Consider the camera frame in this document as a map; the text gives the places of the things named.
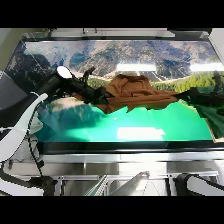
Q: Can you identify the black cable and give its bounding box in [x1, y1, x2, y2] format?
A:
[26, 113, 46, 180]

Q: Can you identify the brown shirt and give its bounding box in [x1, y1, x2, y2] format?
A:
[73, 73, 182, 115]

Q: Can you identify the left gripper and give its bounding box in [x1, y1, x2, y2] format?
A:
[77, 83, 110, 105]

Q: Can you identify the dark green garment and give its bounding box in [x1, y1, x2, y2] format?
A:
[195, 99, 224, 141]

